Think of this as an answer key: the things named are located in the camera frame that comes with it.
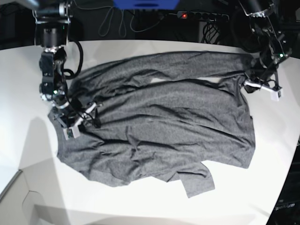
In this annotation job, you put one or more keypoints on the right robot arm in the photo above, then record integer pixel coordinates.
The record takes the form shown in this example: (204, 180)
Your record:
(52, 19)

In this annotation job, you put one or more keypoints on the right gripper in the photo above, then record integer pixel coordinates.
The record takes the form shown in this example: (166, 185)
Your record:
(71, 117)

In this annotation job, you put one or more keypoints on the blue box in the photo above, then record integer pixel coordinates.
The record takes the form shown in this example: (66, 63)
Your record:
(146, 4)

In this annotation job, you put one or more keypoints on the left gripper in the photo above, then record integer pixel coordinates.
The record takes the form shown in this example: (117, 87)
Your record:
(270, 85)

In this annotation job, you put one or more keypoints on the grey t-shirt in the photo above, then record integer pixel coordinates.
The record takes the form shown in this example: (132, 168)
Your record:
(162, 116)

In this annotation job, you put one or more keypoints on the white chair at table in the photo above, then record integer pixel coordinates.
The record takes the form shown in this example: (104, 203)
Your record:
(21, 206)

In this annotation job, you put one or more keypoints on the black power strip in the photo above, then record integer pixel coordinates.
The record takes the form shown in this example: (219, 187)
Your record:
(203, 16)

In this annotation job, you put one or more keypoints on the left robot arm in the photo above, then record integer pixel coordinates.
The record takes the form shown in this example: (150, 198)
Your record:
(264, 23)

